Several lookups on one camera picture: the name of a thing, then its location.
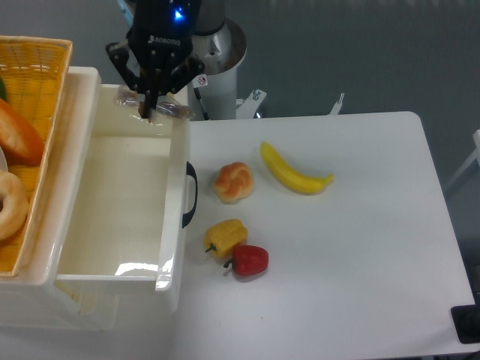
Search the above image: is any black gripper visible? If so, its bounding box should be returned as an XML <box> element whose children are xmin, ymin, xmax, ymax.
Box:
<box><xmin>105</xmin><ymin>1</ymin><xmax>206</xmax><ymax>114</ymax></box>

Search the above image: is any toast slice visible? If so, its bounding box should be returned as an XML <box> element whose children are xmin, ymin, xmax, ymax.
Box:
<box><xmin>114</xmin><ymin>85</ymin><xmax>194</xmax><ymax>125</ymax></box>

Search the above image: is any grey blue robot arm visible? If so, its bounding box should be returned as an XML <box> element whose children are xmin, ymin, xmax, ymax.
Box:
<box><xmin>106</xmin><ymin>1</ymin><xmax>225</xmax><ymax>119</ymax></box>

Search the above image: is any yellow wicker basket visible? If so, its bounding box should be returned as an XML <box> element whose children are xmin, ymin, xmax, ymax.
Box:
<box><xmin>1</xmin><ymin>35</ymin><xmax>73</xmax><ymax>278</ymax></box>

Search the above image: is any orange white bread roll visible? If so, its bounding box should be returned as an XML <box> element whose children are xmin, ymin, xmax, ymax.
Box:
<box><xmin>213</xmin><ymin>162</ymin><xmax>254</xmax><ymax>204</ymax></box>

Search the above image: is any green item in basket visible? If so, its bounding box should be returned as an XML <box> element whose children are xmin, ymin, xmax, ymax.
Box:
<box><xmin>0</xmin><ymin>79</ymin><xmax>8</xmax><ymax>101</ymax></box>

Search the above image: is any orange bread loaf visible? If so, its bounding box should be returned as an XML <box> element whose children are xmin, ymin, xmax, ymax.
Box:
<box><xmin>1</xmin><ymin>99</ymin><xmax>44</xmax><ymax>167</ymax></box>

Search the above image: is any white plastic drawer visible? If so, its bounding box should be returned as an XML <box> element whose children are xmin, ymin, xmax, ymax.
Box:
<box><xmin>57</xmin><ymin>85</ymin><xmax>190</xmax><ymax>311</ymax></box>

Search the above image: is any yellow bell pepper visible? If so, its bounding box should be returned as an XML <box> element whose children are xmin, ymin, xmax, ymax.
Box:
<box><xmin>203</xmin><ymin>219</ymin><xmax>248</xmax><ymax>258</ymax></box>

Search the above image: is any yellow banana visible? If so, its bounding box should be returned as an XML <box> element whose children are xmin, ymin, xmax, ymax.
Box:
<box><xmin>259</xmin><ymin>141</ymin><xmax>335</xmax><ymax>195</ymax></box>

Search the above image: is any beige donut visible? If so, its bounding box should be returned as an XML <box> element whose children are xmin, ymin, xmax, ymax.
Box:
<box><xmin>1</xmin><ymin>170</ymin><xmax>29</xmax><ymax>241</ymax></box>

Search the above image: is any red bell pepper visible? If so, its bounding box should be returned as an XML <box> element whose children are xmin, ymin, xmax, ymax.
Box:
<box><xmin>223</xmin><ymin>244</ymin><xmax>269</xmax><ymax>277</ymax></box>

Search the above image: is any white drawer cabinet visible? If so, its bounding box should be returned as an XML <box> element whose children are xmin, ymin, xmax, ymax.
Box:
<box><xmin>1</xmin><ymin>67</ymin><xmax>119</xmax><ymax>330</ymax></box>

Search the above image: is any black device at table edge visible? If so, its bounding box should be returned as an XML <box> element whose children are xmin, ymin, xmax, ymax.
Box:
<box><xmin>451</xmin><ymin>304</ymin><xmax>479</xmax><ymax>344</ymax></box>

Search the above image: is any black cable on pedestal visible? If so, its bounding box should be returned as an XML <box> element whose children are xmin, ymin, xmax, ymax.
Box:
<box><xmin>190</xmin><ymin>84</ymin><xmax>211</xmax><ymax>122</ymax></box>

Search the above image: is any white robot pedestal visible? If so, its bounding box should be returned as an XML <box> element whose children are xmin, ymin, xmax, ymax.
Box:
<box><xmin>187</xmin><ymin>19</ymin><xmax>247</xmax><ymax>121</ymax></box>

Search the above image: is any white metal bracket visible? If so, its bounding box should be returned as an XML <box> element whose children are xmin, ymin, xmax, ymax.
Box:
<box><xmin>235</xmin><ymin>89</ymin><xmax>267</xmax><ymax>119</ymax></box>

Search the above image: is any black drawer handle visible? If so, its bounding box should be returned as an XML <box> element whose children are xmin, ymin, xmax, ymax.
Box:
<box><xmin>181</xmin><ymin>161</ymin><xmax>199</xmax><ymax>228</ymax></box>

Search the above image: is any white table leg bracket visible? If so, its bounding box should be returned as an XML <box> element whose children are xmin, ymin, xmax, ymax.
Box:
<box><xmin>329</xmin><ymin>92</ymin><xmax>345</xmax><ymax>116</ymax></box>

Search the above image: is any white frame at right edge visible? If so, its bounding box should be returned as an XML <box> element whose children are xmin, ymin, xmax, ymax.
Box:
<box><xmin>444</xmin><ymin>130</ymin><xmax>479</xmax><ymax>198</ymax></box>

